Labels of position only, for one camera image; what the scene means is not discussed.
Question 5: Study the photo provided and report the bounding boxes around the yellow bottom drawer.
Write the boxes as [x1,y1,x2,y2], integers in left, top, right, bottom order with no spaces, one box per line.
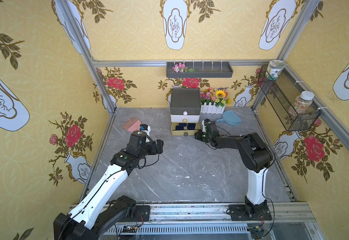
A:
[171,123,199,136]

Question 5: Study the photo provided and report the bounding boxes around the grey top drawer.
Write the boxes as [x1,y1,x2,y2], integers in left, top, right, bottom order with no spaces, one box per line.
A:
[170,107,201,116]

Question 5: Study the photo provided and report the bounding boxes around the white drawer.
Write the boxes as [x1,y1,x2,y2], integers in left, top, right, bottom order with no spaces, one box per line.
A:
[171,115,200,123]

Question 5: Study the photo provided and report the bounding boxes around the blue brooch box bottom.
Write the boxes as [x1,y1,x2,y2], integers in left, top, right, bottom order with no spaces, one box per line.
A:
[186,124,195,130]

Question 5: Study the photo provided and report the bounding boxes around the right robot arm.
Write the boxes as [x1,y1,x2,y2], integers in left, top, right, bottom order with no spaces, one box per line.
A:
[194,130,274,215]

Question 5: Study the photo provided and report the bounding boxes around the three-drawer storage cabinet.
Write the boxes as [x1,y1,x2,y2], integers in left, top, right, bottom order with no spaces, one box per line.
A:
[170,88,201,136]

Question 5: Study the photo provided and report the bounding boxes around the light blue dustpan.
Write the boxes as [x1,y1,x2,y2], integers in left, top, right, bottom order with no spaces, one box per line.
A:
[216,111,241,125]

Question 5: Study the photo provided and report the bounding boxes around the flower pot white fence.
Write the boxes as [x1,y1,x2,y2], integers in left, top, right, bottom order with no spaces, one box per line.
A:
[200,88,231,114]

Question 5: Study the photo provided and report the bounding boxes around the pink small dustpan brush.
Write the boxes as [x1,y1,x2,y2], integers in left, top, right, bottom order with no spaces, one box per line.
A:
[122,118,142,133]

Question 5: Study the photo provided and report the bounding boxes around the small pink flowers on shelf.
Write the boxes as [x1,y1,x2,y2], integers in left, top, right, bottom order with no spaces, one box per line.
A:
[172,63,195,73]

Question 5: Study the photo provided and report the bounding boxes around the small circuit board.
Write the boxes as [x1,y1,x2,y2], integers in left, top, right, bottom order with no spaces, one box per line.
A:
[122,225,139,235]

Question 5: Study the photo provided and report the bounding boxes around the decorated jar with lid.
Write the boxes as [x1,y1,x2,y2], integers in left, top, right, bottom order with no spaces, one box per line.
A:
[264,60,285,80]

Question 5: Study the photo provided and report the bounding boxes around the clear jar white lid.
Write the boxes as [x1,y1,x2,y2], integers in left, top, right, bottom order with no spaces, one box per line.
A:
[293,91,315,115]

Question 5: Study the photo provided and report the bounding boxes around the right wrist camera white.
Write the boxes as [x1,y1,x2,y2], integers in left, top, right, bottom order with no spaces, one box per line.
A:
[202,119,217,133]

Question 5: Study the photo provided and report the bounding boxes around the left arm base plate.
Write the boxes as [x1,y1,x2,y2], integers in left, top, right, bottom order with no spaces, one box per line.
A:
[132,205,151,223]

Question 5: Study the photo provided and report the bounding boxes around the grey wall shelf tray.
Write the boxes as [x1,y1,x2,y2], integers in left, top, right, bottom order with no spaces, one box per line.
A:
[166,61,233,79]

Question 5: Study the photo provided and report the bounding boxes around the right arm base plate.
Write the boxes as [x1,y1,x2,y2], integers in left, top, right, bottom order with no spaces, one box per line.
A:
[225,204,273,221]

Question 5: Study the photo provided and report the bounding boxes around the black wire wall basket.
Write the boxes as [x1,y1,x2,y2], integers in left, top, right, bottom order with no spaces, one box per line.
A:
[257,66,321,132]

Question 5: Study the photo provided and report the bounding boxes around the aluminium front rail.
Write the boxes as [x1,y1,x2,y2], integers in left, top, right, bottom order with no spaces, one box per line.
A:
[137,202,316,224]

